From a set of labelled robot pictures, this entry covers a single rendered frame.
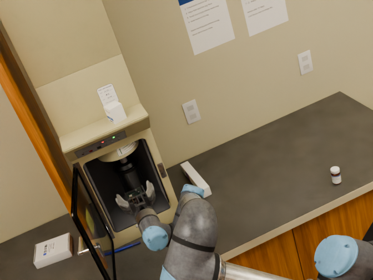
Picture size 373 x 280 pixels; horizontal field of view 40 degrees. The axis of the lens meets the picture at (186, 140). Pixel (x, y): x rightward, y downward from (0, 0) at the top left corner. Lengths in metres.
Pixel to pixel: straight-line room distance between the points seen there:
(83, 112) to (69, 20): 0.33
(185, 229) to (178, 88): 1.20
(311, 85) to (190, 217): 1.54
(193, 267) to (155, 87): 1.22
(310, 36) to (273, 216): 0.98
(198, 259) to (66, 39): 0.87
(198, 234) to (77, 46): 0.81
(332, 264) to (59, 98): 1.04
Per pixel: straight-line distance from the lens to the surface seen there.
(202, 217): 1.32
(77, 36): 1.78
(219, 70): 2.44
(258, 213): 2.10
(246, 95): 2.55
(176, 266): 1.32
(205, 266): 1.32
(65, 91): 1.83
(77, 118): 1.87
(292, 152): 2.38
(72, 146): 1.79
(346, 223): 2.24
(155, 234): 1.64
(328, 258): 1.45
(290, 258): 2.19
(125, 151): 1.98
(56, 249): 2.28
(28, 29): 1.76
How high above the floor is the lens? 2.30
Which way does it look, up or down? 30 degrees down
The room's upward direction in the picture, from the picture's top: 19 degrees counter-clockwise
